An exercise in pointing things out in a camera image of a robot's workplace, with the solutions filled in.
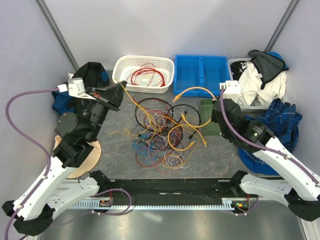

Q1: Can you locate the grey plastic tub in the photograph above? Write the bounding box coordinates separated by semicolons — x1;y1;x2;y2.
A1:
227;58;268;113

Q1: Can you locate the grey black-trimmed cloth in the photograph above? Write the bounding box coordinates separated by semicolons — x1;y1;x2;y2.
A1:
248;49;287;90

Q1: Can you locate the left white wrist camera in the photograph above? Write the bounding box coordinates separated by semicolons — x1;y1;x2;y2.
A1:
57;78;95;100

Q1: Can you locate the black and blue jacket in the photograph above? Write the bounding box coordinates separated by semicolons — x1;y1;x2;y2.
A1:
51;62;110;116

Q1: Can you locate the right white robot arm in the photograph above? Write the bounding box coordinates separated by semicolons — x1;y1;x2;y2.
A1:
211;98;320;222

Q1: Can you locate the blue plaid shirt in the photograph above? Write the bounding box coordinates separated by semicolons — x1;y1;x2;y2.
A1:
238;98;303;176

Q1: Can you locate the black thick cable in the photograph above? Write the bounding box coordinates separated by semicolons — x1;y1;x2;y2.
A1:
134;97;202;131

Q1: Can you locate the slotted cable duct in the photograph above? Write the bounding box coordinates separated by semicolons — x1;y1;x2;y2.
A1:
70;195;244;210

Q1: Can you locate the blue divided plastic bin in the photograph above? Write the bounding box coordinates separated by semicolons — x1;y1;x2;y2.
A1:
173;55;231;97

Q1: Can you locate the green plastic tray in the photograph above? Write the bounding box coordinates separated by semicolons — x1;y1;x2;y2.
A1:
199;98;221;137

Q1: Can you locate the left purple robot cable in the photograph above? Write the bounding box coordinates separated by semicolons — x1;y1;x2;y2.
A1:
3;88;133;238

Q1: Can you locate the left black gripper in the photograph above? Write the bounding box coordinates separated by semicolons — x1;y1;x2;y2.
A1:
85;80;129;141

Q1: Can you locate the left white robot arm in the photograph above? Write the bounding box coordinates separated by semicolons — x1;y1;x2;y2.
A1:
2;78;127;237

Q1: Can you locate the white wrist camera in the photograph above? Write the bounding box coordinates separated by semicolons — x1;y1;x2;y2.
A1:
57;78;95;100
219;80;242;103

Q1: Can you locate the red ethernet cable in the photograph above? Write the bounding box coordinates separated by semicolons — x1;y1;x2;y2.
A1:
134;67;167;87
130;67;151;86

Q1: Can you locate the beige bucket hat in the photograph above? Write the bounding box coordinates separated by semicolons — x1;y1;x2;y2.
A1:
49;136;102;179

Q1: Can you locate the white garment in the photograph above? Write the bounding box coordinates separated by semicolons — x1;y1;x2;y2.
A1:
237;62;287;106

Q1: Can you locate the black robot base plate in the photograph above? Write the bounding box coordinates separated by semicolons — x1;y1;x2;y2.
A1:
98;178;248;203

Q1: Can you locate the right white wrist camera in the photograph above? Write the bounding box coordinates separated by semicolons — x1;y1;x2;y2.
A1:
219;80;242;103

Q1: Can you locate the white perforated plastic basket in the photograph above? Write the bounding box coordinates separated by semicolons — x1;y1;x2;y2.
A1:
112;55;175;94

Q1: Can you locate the blue cap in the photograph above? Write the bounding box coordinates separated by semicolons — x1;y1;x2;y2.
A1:
268;51;289;70

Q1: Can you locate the thin blue wire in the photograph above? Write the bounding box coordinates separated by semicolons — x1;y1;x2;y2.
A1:
132;137;166;161

